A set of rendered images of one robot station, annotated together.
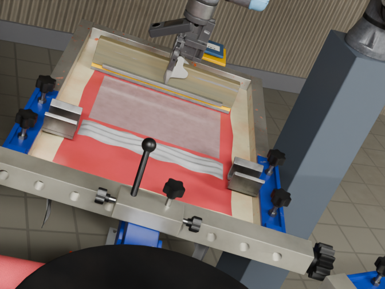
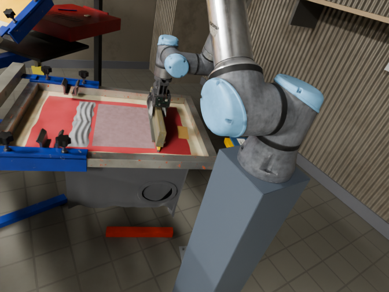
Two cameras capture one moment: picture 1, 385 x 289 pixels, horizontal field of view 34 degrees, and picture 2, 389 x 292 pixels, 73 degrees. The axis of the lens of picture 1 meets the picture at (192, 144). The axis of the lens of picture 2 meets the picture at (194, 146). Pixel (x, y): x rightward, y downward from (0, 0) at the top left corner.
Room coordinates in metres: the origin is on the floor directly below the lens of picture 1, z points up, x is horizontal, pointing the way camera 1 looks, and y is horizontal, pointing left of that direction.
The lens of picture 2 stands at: (1.58, -0.91, 1.59)
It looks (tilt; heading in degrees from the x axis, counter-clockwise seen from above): 34 degrees down; 78
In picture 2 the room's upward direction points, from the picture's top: 15 degrees clockwise
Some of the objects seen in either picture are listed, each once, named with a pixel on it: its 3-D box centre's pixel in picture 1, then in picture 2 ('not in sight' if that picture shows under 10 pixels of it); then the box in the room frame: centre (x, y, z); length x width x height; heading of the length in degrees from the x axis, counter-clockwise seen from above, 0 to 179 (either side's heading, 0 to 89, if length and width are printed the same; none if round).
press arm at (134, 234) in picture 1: (138, 247); not in sight; (0.88, 0.02, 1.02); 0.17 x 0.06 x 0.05; 9
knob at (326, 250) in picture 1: (314, 260); not in sight; (1.04, -0.31, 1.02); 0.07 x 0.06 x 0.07; 9
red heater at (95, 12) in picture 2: not in sight; (71, 20); (0.91, 1.27, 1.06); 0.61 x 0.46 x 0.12; 69
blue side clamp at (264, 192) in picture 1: (265, 201); (37, 157); (1.24, -0.21, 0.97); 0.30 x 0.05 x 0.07; 9
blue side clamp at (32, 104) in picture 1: (30, 128); (66, 86); (1.16, 0.34, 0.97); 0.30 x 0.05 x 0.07; 9
